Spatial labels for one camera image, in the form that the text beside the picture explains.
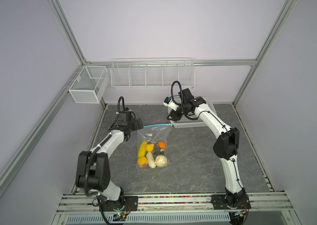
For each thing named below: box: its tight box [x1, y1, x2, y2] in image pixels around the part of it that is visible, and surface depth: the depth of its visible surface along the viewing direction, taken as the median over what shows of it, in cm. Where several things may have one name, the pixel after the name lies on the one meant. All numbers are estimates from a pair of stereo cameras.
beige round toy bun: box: [154, 154, 168, 168], surface depth 82 cm
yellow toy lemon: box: [145, 143, 155, 153], surface depth 90 cm
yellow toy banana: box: [137, 140, 148, 158], surface depth 91 cm
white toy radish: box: [146, 151, 157, 169], surface depth 84 cm
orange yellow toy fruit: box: [137, 156, 148, 168], surface depth 86 cm
